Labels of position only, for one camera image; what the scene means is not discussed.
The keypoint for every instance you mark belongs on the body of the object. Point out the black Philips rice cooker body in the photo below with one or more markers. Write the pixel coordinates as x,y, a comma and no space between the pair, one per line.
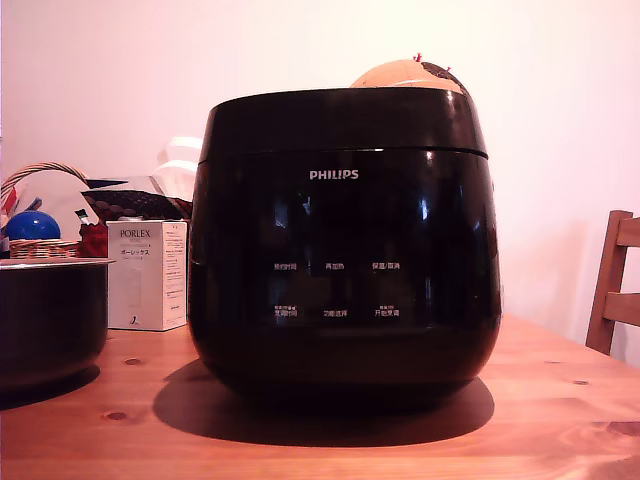
345,300

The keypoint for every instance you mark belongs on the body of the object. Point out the black rice cooker lid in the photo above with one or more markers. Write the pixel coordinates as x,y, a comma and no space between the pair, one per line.
340,120

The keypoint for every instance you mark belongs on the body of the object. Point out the white Porlex cardboard box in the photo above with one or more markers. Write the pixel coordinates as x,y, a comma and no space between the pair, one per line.
145,280

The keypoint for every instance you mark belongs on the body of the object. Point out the orange and brown globe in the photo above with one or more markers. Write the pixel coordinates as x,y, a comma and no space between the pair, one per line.
400,76

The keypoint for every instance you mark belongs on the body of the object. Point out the dark dotted fabric bag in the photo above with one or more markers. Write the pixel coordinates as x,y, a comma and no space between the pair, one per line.
135,202

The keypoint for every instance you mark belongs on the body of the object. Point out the red cloth item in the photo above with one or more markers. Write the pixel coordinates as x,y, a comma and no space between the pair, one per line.
94,240

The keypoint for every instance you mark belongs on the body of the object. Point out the woven wicker basket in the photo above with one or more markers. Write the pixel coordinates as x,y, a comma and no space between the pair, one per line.
45,247

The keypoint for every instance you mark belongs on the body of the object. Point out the black inner cooking pot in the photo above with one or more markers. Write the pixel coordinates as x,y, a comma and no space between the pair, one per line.
50,320

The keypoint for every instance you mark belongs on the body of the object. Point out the blue ball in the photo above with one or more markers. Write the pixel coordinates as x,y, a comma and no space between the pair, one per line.
32,226

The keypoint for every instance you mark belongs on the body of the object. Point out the wooden ladder-back chair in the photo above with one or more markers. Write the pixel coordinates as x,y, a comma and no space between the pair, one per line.
617,300

